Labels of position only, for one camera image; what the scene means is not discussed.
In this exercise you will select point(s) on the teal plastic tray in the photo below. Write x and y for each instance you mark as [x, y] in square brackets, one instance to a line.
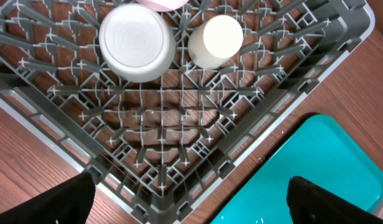
[320, 151]

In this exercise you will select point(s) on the pink plastic bowl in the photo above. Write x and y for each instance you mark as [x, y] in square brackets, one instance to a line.
[163, 5]

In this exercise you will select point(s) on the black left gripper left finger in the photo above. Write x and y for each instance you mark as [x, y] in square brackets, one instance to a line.
[68, 202]

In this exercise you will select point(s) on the grey small bowl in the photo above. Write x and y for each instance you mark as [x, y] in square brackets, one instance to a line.
[136, 43]

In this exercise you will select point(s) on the cream plastic cup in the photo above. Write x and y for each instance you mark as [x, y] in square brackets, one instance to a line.
[215, 42]

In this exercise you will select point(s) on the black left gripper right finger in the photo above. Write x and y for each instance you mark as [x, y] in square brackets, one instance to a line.
[311, 204]

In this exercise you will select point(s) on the grey dishwasher rack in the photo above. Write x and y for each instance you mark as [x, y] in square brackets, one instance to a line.
[160, 148]

